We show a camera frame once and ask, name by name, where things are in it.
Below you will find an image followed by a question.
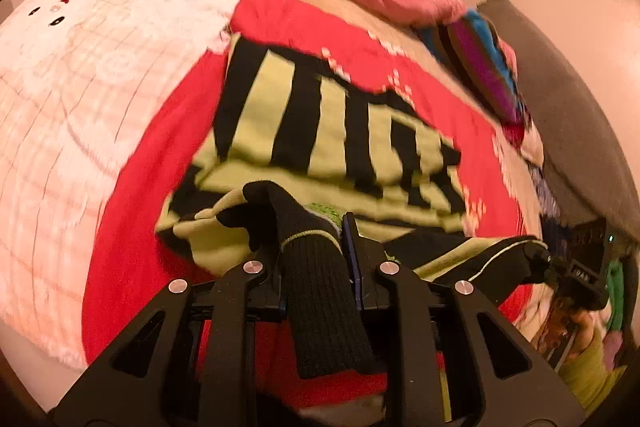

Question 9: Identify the green black striped sweater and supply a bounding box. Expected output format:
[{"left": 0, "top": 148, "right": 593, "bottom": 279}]
[{"left": 155, "top": 35, "right": 546, "bottom": 379}]

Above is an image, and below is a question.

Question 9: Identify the person's right hand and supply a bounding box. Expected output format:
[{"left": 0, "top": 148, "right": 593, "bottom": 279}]
[{"left": 532, "top": 297, "right": 580, "bottom": 373}]

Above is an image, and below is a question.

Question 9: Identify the grey quilted headboard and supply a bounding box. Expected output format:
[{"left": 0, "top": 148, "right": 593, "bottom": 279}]
[{"left": 477, "top": 0, "right": 639, "bottom": 241}]

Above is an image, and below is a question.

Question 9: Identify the red floral blanket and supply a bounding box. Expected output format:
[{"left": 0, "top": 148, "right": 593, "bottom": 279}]
[{"left": 81, "top": 0, "right": 536, "bottom": 410}]

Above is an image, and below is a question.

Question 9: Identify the colourful striped blanket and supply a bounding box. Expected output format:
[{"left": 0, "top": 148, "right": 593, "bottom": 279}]
[{"left": 413, "top": 10, "right": 529, "bottom": 127}]

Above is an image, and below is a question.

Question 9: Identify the white pink plush blanket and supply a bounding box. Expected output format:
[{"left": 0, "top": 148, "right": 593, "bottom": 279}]
[{"left": 1, "top": 0, "right": 239, "bottom": 369}]

